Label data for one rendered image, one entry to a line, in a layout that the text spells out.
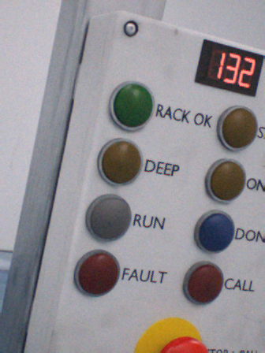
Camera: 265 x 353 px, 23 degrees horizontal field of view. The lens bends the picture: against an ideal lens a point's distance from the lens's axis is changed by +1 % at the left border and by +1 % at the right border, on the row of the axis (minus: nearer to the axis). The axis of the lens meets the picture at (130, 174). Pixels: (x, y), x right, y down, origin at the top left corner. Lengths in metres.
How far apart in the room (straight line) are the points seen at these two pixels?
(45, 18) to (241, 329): 3.45
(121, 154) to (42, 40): 3.46
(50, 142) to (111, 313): 0.13
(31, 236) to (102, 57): 0.15
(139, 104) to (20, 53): 3.43
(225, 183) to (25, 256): 0.16
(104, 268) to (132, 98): 0.11
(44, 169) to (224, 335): 0.17
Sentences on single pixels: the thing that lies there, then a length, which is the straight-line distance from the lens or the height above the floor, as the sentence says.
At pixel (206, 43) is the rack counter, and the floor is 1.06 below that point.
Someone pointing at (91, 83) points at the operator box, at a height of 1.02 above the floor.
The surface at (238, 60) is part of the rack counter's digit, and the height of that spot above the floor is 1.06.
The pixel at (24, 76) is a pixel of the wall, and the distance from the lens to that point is 3.83.
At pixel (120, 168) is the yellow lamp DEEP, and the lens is 0.41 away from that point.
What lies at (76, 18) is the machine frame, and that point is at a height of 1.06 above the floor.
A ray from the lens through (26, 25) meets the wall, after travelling 3.84.
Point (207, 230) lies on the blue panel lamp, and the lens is 0.44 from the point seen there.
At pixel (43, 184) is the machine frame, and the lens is 0.48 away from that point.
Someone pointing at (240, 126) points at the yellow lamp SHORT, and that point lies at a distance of 0.44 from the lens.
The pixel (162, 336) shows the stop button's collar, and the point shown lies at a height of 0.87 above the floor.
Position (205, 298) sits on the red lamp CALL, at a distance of 0.46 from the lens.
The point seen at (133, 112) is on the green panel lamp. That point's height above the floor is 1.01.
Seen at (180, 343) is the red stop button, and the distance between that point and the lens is 0.44.
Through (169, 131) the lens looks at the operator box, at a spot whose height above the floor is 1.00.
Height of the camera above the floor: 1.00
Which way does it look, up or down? 5 degrees down
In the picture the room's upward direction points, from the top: 12 degrees clockwise
